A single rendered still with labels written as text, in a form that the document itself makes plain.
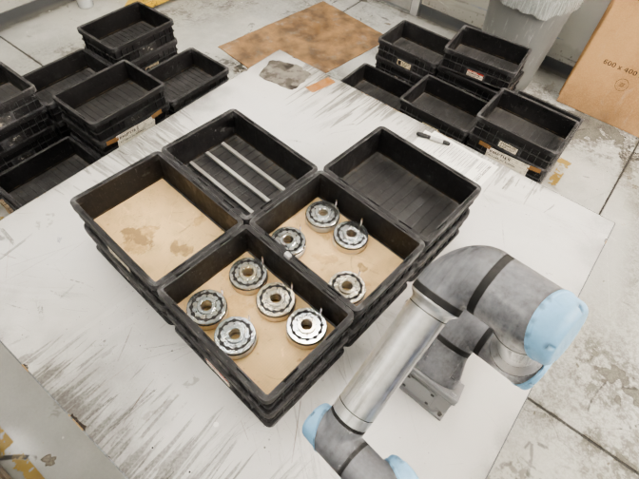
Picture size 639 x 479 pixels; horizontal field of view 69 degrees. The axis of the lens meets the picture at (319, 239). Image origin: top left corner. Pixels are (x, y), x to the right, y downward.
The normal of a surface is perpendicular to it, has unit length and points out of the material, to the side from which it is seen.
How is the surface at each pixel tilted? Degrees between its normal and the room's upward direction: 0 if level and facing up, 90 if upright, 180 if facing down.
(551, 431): 0
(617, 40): 78
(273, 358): 0
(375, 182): 0
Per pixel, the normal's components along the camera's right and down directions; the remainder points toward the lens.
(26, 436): 0.06, -0.59
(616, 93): -0.56, 0.41
